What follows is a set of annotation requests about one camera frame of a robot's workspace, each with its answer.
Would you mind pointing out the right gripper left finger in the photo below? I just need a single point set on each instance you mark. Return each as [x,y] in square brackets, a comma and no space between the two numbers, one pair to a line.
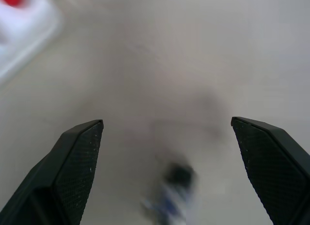
[60,176]

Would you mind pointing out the white pen case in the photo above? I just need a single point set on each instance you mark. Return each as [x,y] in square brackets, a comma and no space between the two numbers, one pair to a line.
[26,36]

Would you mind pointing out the black patterned binder clip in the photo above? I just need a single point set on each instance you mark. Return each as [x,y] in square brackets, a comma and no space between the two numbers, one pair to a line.
[178,176]

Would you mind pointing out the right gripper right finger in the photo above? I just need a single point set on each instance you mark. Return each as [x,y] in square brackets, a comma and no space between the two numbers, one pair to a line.
[273,166]

